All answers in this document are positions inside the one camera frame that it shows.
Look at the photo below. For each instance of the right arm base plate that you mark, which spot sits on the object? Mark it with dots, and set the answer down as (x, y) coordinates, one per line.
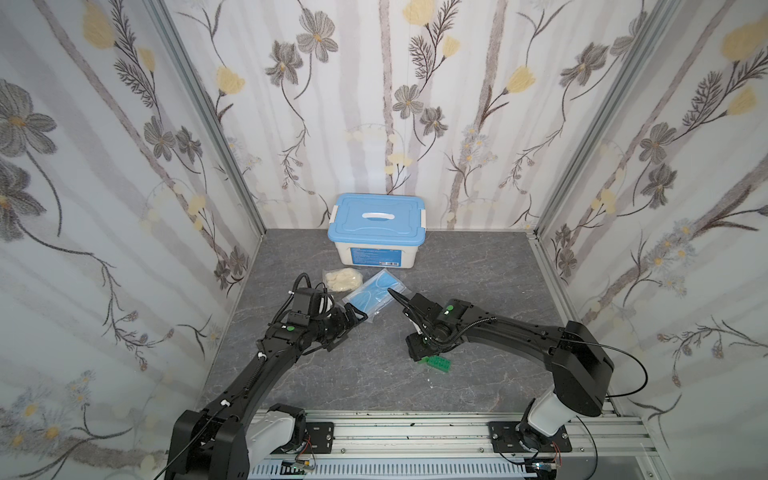
(508, 437)

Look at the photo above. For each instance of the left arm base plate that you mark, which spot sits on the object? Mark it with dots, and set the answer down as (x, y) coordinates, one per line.
(313, 437)

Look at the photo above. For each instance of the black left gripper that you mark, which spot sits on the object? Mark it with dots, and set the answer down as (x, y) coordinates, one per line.
(342, 318)

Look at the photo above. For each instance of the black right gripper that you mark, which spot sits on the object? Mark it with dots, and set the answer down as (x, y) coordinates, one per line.
(420, 313)

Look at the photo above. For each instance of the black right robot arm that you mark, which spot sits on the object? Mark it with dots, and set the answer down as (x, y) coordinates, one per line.
(581, 369)

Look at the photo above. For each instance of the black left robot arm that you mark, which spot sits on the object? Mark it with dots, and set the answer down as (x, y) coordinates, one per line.
(220, 441)

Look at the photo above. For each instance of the aluminium front rail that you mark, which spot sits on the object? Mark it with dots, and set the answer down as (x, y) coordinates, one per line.
(607, 447)

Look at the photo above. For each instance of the blue lidded storage box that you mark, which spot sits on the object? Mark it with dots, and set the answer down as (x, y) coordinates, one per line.
(377, 230)

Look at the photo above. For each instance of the long green lego brick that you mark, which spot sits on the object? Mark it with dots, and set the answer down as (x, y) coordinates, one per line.
(437, 362)

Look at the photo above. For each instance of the bagged blue face masks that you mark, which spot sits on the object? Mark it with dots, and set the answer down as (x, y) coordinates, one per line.
(373, 295)

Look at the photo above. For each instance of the white slotted cable duct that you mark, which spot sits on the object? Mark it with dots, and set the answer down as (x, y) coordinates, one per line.
(451, 468)

